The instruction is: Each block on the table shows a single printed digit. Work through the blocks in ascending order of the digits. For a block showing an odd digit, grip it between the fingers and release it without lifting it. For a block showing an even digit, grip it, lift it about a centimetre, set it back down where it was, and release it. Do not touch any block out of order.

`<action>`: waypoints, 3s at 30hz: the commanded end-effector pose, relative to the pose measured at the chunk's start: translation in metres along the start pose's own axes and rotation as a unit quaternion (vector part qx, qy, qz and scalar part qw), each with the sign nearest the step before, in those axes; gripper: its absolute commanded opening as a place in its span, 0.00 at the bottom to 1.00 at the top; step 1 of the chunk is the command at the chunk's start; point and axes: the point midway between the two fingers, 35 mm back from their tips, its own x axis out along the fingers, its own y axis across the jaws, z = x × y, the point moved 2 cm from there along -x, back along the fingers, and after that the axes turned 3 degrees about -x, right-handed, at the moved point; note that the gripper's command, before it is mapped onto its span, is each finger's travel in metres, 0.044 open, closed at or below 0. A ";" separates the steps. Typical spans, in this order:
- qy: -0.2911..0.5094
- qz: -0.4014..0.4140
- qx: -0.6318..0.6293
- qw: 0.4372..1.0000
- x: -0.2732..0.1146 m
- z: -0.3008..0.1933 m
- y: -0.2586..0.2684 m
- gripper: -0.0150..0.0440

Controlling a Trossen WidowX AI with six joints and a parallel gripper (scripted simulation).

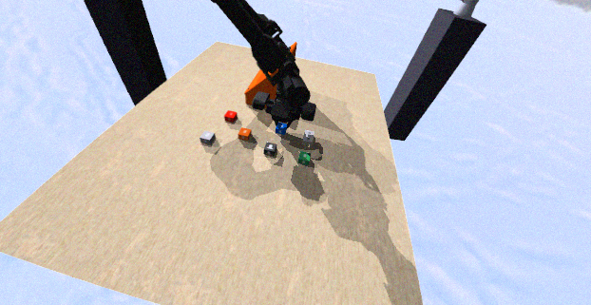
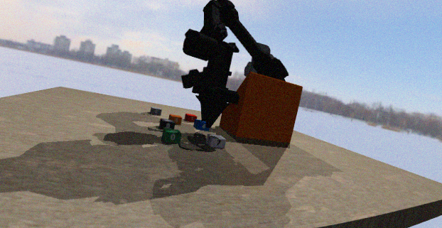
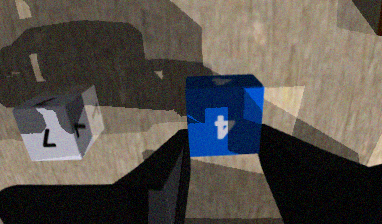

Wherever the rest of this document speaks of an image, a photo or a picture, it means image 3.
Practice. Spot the blue block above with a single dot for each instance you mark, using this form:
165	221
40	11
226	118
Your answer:
224	114

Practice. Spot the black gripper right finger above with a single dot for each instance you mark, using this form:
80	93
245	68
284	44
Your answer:
313	186

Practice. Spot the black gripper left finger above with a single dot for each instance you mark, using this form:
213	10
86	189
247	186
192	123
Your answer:
155	192

